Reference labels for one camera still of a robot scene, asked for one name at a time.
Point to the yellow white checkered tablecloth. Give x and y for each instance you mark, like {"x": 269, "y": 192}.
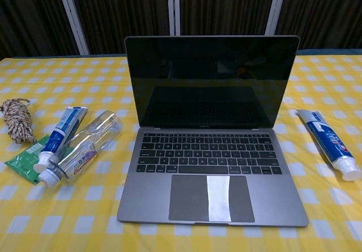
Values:
{"x": 70, "y": 221}

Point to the gray laptop computer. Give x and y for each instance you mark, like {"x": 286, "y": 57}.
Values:
{"x": 158, "y": 201}

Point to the small blue white toothpaste tube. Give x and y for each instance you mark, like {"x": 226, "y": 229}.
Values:
{"x": 60, "y": 130}

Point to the white partition frame post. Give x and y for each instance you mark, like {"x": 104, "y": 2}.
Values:
{"x": 277, "y": 5}
{"x": 174, "y": 5}
{"x": 72, "y": 17}

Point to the green foil packet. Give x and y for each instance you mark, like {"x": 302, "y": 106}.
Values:
{"x": 21, "y": 164}

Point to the large blue Crest toothpaste tube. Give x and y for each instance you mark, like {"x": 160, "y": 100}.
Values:
{"x": 325, "y": 136}

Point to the clear plastic bottle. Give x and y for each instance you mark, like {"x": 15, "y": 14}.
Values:
{"x": 90, "y": 144}

